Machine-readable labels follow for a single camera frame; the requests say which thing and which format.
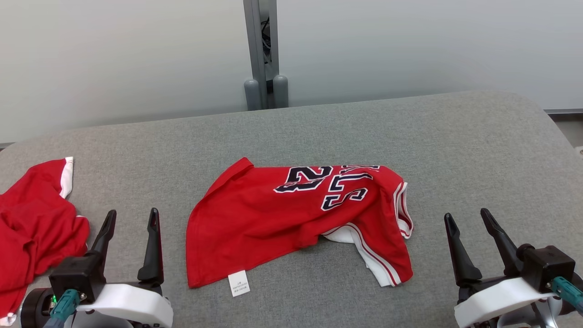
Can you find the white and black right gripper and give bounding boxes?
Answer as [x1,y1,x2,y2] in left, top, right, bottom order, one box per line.
[445,208,557,328]

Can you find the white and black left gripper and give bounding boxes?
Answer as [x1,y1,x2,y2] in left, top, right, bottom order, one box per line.
[75,208,174,328]

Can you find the red shorts with white stripe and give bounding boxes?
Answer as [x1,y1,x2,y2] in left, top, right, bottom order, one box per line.
[0,157,91,326]

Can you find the red jersey with number print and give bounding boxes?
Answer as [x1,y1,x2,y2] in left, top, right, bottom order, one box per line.
[186,157,414,298]

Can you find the teal left camera cable plug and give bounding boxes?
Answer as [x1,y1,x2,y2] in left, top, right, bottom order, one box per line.
[43,289,83,328]

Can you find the teal camera cable plug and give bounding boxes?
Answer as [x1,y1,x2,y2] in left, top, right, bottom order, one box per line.
[547,277,583,316]
[43,289,83,328]

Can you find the teal right camera cable plug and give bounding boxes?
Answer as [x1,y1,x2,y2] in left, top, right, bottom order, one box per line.
[547,277,583,316]

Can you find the grey cylindrical post foot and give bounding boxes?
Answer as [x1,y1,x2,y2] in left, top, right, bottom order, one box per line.
[273,75,289,108]

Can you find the grey double-rail partition post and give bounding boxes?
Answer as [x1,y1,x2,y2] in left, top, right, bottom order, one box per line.
[243,0,279,110]

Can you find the black cable inside partition post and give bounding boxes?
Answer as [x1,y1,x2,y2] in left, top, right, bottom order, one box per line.
[261,16,272,51]

